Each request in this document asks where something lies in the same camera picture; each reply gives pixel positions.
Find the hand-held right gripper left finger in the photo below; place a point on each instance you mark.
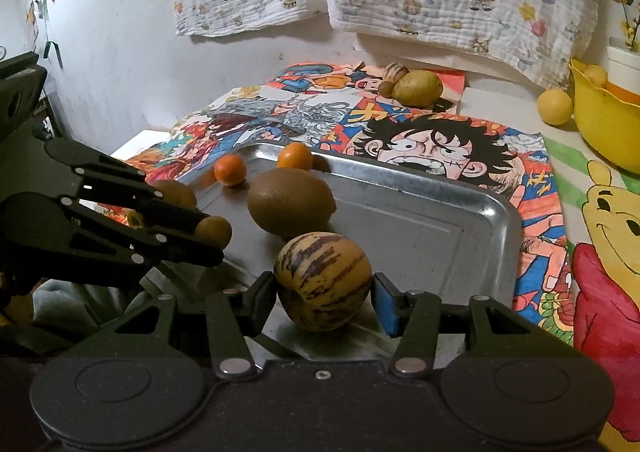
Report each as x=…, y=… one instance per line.
x=260, y=302

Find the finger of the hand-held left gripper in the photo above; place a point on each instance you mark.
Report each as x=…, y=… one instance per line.
x=200, y=257
x=185, y=221

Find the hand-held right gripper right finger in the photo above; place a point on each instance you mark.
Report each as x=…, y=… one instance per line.
x=387, y=302

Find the brown russet pear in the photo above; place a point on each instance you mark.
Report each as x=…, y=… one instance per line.
x=175, y=194

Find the rectangular metal tray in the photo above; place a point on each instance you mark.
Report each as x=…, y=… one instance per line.
x=425, y=252

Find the striped pepino melon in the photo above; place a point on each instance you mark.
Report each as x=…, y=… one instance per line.
x=322, y=277
x=395, y=71

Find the small orange tangerine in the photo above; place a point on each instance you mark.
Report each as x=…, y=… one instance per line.
x=230, y=169
x=295, y=155

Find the brown kiwi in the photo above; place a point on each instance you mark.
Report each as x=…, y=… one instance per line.
x=291, y=202

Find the small brown longan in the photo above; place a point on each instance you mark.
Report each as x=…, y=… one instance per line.
x=386, y=88

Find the green yellow mango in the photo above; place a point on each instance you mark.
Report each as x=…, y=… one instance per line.
x=417, y=87

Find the round yellow lemon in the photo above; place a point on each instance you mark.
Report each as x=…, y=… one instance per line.
x=554, y=106

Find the grey clothing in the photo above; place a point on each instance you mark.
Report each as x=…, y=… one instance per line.
x=75, y=302

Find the large anime collage drawing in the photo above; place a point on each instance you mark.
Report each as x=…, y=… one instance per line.
x=450, y=141

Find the small anime drawing sheet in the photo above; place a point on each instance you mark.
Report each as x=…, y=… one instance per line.
x=310, y=79

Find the yellow bear drawing sheet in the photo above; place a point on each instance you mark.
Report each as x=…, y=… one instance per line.
x=600, y=282

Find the yellow plastic bowl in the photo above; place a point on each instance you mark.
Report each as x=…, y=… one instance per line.
x=605, y=131

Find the small pale yellow fruit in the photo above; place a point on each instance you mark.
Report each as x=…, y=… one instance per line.
x=596, y=75

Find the orange plastic container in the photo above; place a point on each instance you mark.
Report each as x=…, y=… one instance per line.
x=625, y=89

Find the dry flower twig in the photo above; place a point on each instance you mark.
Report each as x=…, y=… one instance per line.
x=631, y=26

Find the green wall sticker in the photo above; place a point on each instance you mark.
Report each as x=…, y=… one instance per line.
x=52, y=51

